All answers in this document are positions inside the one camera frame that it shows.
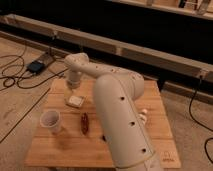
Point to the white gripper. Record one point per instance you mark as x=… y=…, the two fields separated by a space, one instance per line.
x=74 y=79

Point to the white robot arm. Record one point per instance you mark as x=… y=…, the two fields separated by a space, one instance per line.
x=114 y=92

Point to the brown sausage toy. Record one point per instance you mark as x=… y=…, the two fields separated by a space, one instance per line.
x=84 y=123

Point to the white paper cup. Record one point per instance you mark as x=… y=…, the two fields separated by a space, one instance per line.
x=51 y=120

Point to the wooden table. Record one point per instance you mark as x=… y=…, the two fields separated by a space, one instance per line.
x=70 y=148

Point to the white lotion bottle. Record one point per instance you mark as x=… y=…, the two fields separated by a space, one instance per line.
x=142 y=115

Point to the long wooden shelf rail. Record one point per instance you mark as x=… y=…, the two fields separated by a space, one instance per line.
x=142 y=54

